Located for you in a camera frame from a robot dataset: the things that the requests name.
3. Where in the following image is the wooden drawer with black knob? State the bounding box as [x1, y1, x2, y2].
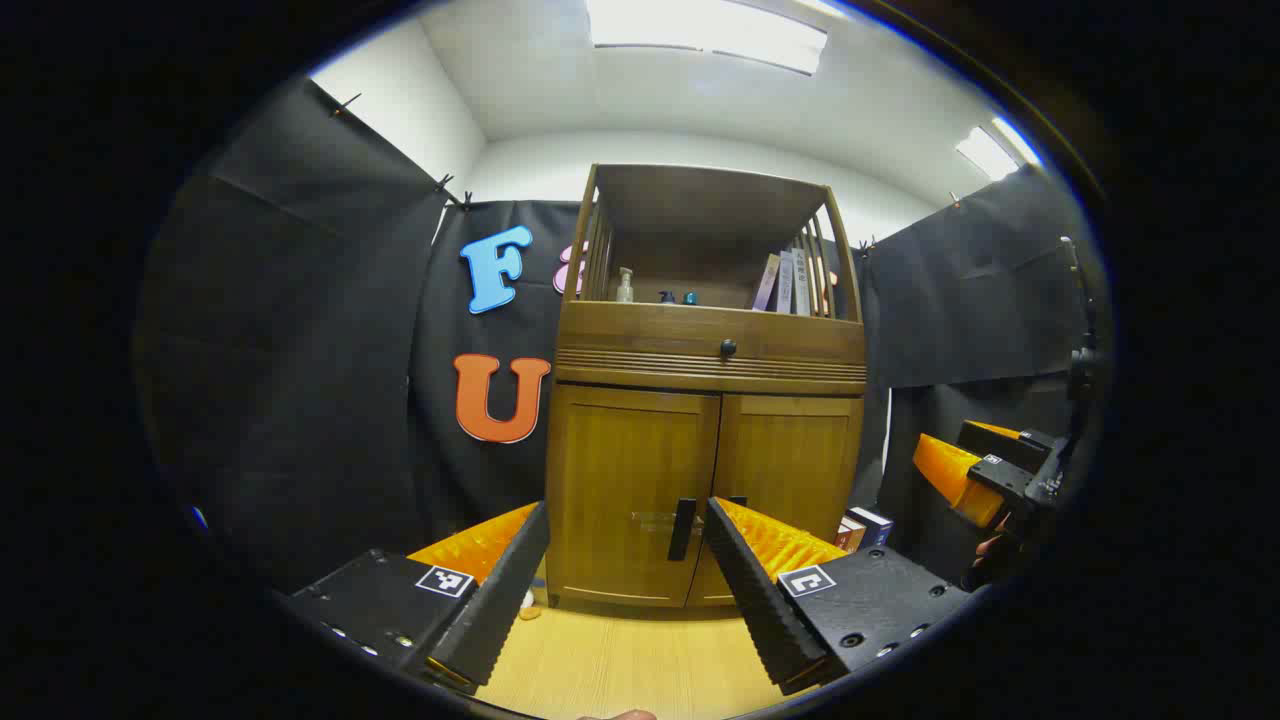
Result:
[556, 302, 867, 367]

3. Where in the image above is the navy blue book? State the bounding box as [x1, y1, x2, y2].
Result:
[848, 507, 896, 549]

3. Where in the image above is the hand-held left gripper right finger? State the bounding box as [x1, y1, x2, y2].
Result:
[705, 496, 973, 698]

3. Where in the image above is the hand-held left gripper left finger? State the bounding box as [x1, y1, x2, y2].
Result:
[285, 500, 553, 696]

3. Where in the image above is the wooden shoe cabinet door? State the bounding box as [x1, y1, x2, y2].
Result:
[547, 385, 723, 609]
[688, 393, 866, 608]

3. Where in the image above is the black backdrop cloth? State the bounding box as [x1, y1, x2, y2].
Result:
[135, 75, 1101, 601]

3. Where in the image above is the small ceiling light panel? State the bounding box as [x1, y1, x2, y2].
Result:
[955, 127, 1021, 183]
[990, 115, 1046, 169]

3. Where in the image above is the large ceiling light panel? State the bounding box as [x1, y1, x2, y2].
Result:
[585, 0, 829, 76]

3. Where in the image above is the wooden double-door shoe cabinet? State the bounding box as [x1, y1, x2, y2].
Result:
[545, 163, 869, 611]

